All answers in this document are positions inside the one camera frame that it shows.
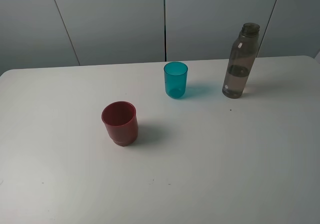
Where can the teal translucent plastic cup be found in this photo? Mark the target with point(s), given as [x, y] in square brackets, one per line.
[175, 79]

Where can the smoky grey water bottle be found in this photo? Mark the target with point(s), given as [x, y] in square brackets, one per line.
[242, 56]

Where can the red plastic cup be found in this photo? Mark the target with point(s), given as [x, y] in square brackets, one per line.
[120, 120]

